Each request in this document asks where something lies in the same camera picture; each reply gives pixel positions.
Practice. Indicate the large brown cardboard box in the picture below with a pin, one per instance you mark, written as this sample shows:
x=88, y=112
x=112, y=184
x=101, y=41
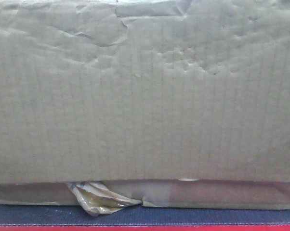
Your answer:
x=177, y=103

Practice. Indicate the blue and red mat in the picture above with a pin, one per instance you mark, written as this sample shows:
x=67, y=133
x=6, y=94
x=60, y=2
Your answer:
x=73, y=218

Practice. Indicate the crumpled clear packing tape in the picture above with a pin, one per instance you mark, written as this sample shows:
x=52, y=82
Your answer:
x=96, y=199

